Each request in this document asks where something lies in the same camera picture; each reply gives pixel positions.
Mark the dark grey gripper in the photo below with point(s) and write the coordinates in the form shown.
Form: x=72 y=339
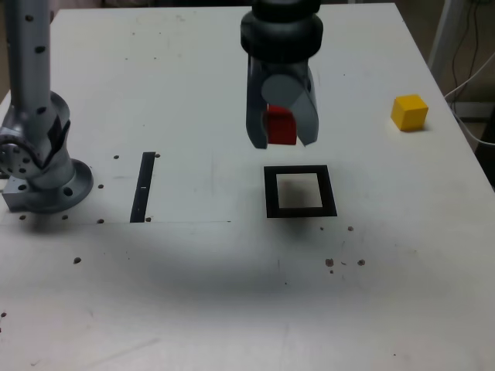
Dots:
x=282 y=65

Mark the red cube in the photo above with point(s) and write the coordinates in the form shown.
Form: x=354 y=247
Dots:
x=280 y=127

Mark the yellow cube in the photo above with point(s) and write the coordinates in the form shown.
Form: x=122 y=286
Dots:
x=409 y=113

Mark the black tape square outline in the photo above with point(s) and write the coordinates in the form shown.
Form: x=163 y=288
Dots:
x=270 y=193

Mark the black tape strip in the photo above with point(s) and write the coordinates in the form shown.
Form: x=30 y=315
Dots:
x=142 y=185

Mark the white frame post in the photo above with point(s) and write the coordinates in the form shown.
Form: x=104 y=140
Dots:
x=444 y=35

